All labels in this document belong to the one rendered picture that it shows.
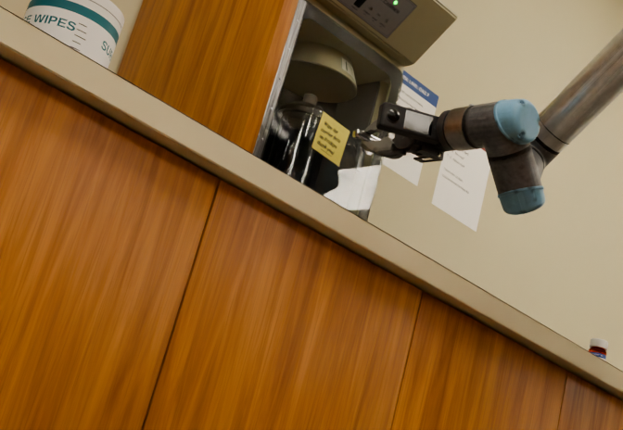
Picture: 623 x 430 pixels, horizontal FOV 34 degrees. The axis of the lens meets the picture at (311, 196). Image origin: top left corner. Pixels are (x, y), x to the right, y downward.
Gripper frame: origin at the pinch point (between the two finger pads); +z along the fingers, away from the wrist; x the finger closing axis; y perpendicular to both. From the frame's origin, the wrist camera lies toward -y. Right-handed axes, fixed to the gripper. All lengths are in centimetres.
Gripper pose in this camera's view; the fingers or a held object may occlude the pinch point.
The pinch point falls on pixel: (364, 137)
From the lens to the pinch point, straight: 189.0
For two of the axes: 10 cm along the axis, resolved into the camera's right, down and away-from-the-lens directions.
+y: 7.1, 2.8, 6.4
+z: -6.8, 0.6, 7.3
